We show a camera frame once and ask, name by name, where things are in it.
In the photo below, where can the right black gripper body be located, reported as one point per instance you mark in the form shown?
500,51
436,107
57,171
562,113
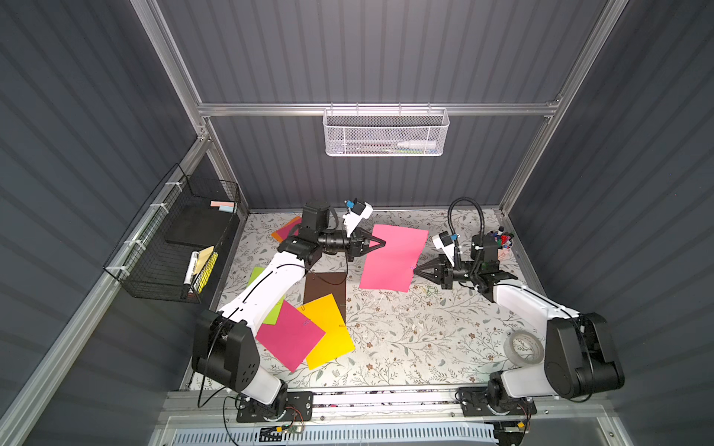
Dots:
442,271

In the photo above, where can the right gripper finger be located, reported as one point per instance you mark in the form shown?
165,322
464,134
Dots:
433,276
435,265

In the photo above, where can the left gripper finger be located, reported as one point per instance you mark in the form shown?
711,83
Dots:
371,240
364,250

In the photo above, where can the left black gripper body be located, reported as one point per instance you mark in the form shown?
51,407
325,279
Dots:
356,244

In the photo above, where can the magenta paper sheet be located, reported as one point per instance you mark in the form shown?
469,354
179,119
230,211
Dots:
297,222
292,338
391,268

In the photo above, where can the brown paper sheet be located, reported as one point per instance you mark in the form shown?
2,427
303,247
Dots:
321,284

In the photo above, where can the orange paper sheet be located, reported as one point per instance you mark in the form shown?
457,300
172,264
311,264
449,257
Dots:
281,234

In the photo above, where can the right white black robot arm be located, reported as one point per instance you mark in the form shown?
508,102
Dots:
576,355

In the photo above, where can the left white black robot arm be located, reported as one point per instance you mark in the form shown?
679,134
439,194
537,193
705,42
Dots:
224,344

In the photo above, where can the cup of coloured markers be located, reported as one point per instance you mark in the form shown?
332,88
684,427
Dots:
504,241

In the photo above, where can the yellow paper sheet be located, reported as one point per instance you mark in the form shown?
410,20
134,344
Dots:
337,341

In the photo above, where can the lime green paper sheet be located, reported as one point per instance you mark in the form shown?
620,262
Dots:
272,317

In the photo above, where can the white marker in basket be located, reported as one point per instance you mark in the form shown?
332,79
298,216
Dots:
417,146

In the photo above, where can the clear tape roll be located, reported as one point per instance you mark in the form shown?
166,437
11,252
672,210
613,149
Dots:
524,349

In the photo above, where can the pink sticky notes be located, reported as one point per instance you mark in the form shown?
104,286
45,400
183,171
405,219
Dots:
226,207

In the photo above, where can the yellow notepad in basket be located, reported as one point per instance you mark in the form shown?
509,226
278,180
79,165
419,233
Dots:
199,270

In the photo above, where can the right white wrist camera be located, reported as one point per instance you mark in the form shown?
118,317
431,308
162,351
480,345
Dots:
448,245

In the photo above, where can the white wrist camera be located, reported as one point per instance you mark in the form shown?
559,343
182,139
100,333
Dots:
448,245
356,211

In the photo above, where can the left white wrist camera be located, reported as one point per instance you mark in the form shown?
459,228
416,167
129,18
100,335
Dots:
356,211

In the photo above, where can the white wire mesh basket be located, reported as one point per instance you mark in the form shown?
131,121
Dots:
373,131

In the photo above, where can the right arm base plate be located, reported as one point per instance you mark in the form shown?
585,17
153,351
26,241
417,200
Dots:
492,401

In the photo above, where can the black wire wall basket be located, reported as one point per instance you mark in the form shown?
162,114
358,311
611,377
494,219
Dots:
153,259

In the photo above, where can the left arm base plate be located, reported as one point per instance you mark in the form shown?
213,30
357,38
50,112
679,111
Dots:
289,406

